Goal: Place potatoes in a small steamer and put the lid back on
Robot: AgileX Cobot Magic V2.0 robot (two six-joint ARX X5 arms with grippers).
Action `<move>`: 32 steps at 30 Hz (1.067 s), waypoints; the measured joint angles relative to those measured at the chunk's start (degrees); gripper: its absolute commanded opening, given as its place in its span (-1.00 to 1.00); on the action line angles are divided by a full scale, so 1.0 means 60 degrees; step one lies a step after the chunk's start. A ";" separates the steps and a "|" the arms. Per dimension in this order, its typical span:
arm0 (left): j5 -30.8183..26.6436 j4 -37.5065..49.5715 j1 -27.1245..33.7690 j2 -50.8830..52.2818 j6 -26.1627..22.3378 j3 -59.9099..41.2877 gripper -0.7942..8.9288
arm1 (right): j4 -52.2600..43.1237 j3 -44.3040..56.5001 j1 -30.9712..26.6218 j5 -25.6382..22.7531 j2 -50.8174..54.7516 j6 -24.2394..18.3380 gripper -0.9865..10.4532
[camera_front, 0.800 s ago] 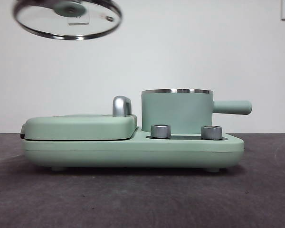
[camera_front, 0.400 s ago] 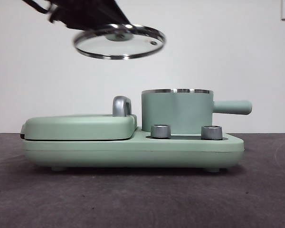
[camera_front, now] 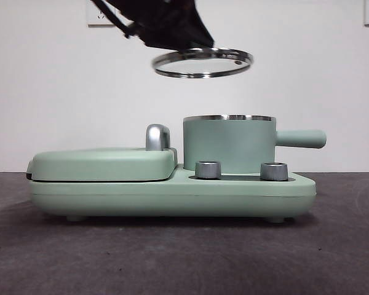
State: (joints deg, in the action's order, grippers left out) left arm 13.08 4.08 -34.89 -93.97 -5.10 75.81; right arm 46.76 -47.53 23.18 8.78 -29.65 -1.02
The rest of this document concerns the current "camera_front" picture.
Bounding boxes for glass lid with green knob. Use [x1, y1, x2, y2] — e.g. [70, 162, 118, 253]
[151, 46, 254, 80]

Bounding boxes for mint green breakfast machine base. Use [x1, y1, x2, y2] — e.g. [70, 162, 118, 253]
[29, 162, 317, 223]

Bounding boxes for silver griddle cover handle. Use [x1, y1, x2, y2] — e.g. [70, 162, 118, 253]
[145, 123, 172, 152]

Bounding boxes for mint green steamer pot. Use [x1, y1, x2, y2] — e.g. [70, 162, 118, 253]
[183, 114, 328, 173]

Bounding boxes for mint green griddle cover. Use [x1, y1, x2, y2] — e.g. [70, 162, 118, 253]
[26, 146, 178, 183]

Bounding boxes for silver control knob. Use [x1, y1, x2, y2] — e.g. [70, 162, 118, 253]
[195, 160, 221, 179]
[260, 162, 288, 181]

